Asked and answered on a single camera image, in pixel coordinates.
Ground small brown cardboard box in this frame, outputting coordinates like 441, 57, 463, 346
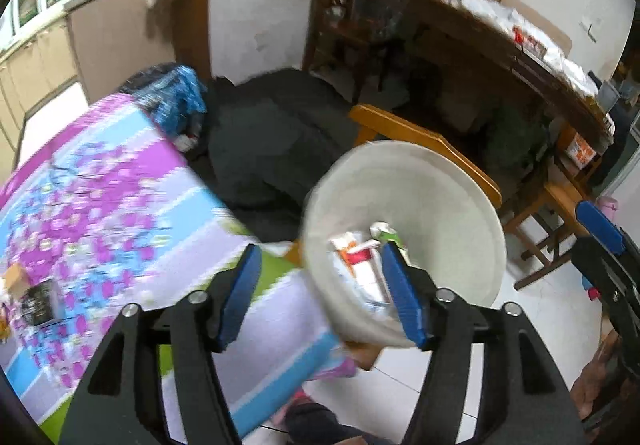
2, 264, 28, 298

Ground dark mesh bag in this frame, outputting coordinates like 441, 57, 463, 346
355, 0, 411, 43

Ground black snack packet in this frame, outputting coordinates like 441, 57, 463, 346
22, 281, 60, 326

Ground white red snack wrapper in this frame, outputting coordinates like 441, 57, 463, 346
345, 247, 391, 306

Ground pink container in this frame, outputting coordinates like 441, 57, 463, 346
597, 197, 621, 226

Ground person's leg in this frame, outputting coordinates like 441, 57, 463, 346
285, 402, 401, 445

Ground red white box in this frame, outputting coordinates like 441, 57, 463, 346
512, 27, 548, 58

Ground green white snack wrapper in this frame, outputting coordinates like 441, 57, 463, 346
369, 221, 408, 251

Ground orange white snack wrapper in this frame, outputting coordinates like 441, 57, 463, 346
328, 232, 363, 258

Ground white plastic sheet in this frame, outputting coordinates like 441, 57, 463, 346
462, 0, 601, 90

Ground white plastic bucket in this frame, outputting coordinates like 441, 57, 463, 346
300, 141, 508, 350

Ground dark wooden table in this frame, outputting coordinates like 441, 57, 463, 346
395, 0, 616, 150

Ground grey metal cup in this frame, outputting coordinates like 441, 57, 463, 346
597, 80, 621, 113

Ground light wooden chair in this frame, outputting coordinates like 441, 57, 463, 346
287, 104, 503, 371
502, 170, 601, 291

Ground blue patterned cloth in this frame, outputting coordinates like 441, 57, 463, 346
120, 65, 208, 136

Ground dark cloth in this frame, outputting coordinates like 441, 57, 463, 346
187, 70, 366, 243

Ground person's right hand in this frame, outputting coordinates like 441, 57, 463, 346
575, 332, 623, 418

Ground beige kitchen base cabinets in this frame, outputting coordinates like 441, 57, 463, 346
0, 0, 156, 166

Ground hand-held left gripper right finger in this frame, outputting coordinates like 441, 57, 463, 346
381, 240, 588, 445

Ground beige board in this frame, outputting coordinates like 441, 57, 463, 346
472, 0, 573, 50

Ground dark wooden chair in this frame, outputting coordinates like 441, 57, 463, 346
302, 0, 391, 103

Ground floral striped tablecloth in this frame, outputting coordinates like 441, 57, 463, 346
0, 92, 358, 445

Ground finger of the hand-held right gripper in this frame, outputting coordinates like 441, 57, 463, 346
572, 237, 640, 306
575, 201, 628, 256

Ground dark green sack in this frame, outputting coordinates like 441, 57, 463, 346
485, 107, 551, 170

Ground orange white paper bag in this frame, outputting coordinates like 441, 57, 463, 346
565, 132, 598, 170

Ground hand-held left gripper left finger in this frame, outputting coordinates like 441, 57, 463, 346
57, 242, 263, 445

